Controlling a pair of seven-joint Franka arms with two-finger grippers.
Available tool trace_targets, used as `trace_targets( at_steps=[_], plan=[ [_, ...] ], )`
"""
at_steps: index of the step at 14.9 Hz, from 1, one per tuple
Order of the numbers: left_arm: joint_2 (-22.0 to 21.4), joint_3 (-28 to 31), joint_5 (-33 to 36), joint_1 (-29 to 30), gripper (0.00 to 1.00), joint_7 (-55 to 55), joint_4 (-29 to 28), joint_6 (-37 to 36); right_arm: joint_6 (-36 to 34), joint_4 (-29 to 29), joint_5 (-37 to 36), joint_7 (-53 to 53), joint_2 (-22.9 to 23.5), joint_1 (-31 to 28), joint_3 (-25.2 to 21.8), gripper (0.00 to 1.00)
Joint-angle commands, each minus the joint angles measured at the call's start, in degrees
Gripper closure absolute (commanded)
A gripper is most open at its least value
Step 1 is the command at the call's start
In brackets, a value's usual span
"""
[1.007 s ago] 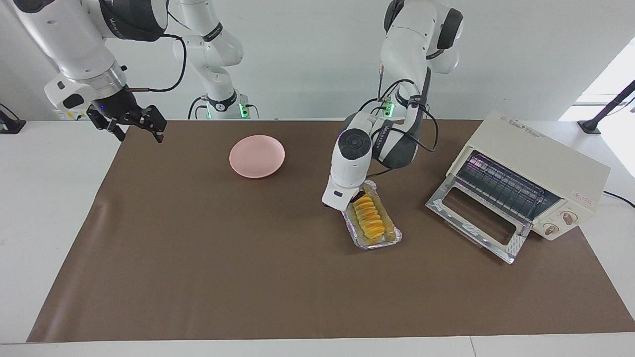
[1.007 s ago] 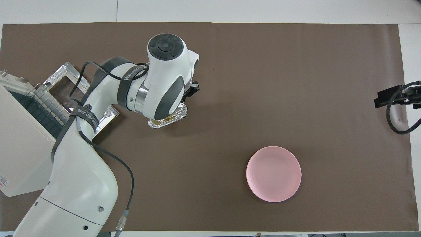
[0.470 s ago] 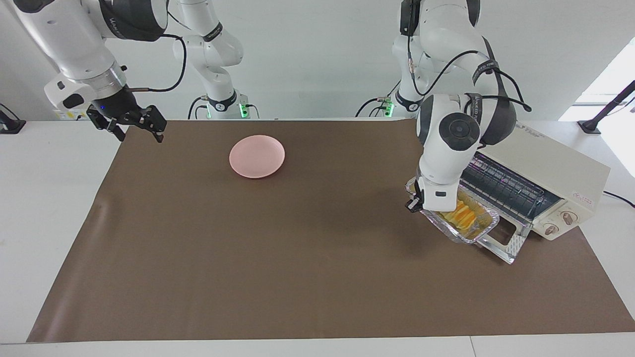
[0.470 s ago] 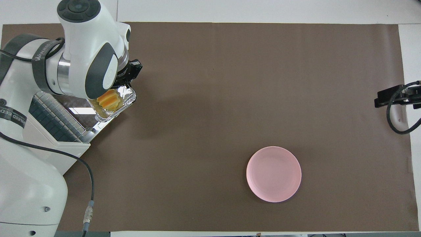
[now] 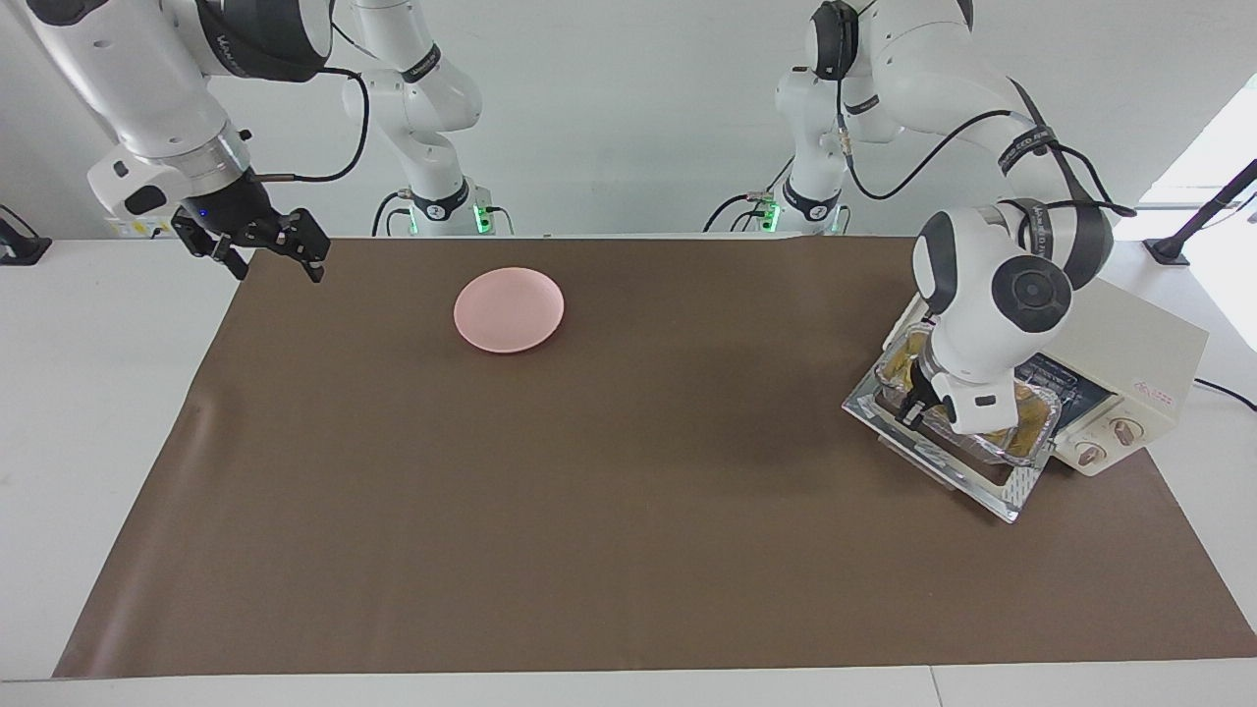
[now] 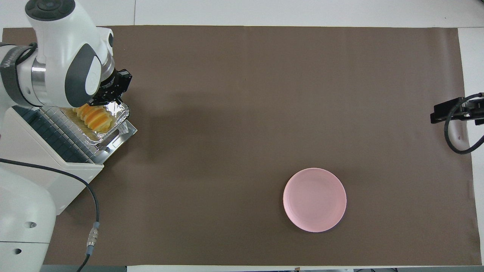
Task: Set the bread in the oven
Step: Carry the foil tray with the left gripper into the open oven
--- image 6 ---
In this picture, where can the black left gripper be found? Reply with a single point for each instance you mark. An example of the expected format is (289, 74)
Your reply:
(117, 85)

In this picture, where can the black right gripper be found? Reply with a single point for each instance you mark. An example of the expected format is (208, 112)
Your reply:
(450, 109)

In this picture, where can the aluminium foil baking tray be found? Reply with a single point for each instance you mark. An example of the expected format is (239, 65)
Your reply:
(119, 113)

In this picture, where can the yellow ridged bread loaf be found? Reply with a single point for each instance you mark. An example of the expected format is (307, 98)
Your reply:
(94, 118)

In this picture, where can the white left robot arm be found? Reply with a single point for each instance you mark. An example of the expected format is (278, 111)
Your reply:
(64, 26)

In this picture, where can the glass oven door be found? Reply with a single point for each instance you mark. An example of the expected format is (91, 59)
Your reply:
(119, 141)

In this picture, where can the cream toaster oven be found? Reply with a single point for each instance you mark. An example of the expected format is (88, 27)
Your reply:
(45, 166)

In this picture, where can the brown table mat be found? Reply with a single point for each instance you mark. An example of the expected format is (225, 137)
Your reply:
(245, 113)

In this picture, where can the pink round plate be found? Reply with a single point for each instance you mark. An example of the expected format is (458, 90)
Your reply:
(314, 200)

